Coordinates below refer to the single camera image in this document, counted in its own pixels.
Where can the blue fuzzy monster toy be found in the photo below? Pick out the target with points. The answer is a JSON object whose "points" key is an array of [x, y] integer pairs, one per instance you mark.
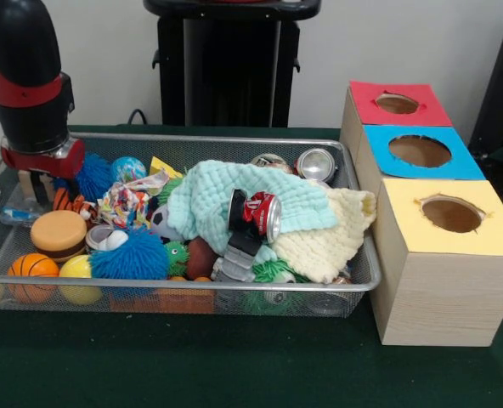
{"points": [[137, 257]]}

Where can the mint green waffle cloth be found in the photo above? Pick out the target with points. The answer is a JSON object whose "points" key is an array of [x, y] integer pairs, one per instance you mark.
{"points": [[209, 200]]}

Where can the clear crinkled plastic packet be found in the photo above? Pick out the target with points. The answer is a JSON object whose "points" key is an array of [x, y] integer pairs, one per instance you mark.
{"points": [[20, 212]]}

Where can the plain wooden cube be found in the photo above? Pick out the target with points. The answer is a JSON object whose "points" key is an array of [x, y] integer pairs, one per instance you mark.
{"points": [[24, 180]]}

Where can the cream yellow waffle cloth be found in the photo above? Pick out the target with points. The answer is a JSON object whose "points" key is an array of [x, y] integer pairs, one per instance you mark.
{"points": [[328, 242]]}

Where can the toy hamburger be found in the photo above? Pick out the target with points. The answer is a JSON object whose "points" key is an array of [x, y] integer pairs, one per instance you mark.
{"points": [[58, 234]]}

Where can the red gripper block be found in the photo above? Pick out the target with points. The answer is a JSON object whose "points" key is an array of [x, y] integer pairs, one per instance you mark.
{"points": [[64, 163]]}

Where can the yellow smooth ball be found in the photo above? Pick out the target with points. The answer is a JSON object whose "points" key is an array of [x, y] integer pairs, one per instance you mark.
{"points": [[77, 272]]}

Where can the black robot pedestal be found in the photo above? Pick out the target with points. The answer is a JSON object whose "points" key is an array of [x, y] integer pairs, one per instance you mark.
{"points": [[226, 76]]}

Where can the orange toy basketball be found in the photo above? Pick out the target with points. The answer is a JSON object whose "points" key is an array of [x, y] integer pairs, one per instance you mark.
{"points": [[34, 268]]}

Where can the black upright panel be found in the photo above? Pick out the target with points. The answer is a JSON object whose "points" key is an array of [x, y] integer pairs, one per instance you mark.
{"points": [[502, 85]]}

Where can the crushed red drink can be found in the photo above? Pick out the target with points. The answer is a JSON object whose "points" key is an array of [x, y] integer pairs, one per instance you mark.
{"points": [[258, 212]]}

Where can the dark green tablecloth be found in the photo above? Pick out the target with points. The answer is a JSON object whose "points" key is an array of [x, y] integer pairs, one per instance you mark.
{"points": [[234, 361]]}

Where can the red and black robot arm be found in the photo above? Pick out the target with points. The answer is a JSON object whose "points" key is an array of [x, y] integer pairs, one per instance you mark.
{"points": [[26, 115]]}

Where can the wooden box with three holes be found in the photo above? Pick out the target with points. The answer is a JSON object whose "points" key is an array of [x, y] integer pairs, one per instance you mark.
{"points": [[447, 297]]}

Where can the blue spiky ball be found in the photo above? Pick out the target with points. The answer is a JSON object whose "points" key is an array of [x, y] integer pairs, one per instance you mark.
{"points": [[94, 176]]}

